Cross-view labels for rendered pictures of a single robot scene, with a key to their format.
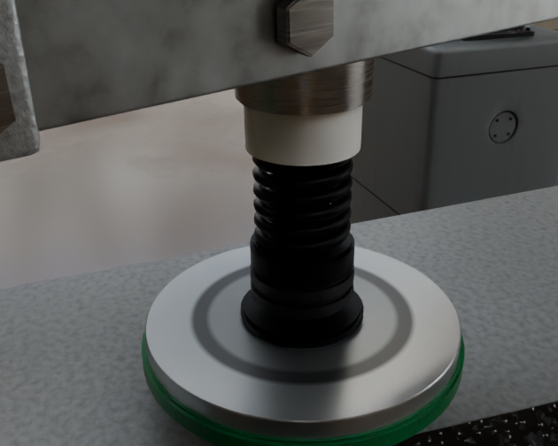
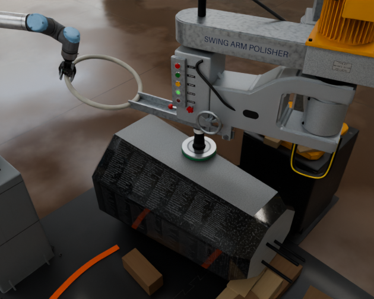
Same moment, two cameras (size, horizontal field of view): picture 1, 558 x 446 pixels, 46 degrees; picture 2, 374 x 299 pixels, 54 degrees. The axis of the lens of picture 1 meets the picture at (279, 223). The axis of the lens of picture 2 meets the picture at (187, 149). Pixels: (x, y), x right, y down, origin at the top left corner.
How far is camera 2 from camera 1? 2.32 m
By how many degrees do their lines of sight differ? 93
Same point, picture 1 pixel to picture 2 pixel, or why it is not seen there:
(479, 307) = (175, 143)
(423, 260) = (165, 150)
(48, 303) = (202, 179)
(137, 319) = (198, 169)
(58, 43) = not seen: hidden behind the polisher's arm
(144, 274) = (188, 174)
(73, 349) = (208, 171)
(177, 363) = (212, 150)
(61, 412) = (216, 167)
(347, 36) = not seen: hidden behind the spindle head
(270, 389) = (211, 143)
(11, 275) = not seen: outside the picture
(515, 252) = (158, 143)
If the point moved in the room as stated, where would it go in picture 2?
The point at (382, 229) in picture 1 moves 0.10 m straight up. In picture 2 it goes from (158, 156) to (157, 143)
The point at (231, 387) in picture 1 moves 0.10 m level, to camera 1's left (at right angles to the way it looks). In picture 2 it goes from (213, 146) to (221, 155)
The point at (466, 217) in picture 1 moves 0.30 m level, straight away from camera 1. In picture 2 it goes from (148, 149) to (100, 155)
